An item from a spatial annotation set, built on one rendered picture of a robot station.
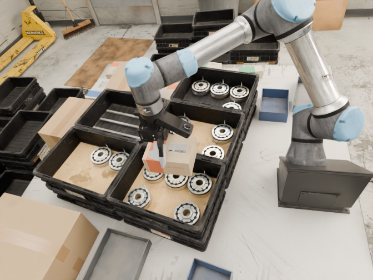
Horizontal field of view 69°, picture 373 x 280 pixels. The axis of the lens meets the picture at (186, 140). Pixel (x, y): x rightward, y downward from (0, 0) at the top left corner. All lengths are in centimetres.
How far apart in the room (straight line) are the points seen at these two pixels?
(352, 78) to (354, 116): 218
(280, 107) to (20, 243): 141
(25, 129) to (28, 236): 130
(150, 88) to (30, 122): 181
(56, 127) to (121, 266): 82
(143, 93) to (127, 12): 374
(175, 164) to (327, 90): 54
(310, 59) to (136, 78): 53
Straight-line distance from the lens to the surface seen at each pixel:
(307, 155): 111
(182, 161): 88
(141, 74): 70
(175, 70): 74
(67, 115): 167
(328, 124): 101
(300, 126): 111
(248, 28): 98
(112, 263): 126
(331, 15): 388
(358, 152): 251
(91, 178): 134
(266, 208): 127
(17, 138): 238
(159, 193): 118
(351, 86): 308
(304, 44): 93
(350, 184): 115
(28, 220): 128
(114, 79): 180
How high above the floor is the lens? 183
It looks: 49 degrees down
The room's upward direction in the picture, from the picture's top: 12 degrees counter-clockwise
